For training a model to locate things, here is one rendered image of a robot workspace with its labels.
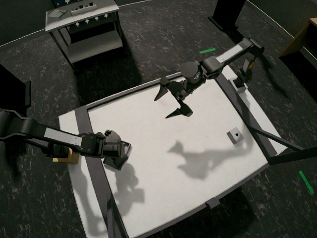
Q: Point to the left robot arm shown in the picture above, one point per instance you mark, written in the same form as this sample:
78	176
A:
55	143

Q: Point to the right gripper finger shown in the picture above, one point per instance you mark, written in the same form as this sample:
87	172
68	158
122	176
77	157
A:
175	113
161	92

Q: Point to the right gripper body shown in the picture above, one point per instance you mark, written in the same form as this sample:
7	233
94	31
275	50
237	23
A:
185	109

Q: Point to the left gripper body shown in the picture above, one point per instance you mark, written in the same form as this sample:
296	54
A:
119	162

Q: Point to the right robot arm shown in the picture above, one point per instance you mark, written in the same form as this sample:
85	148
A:
197	72

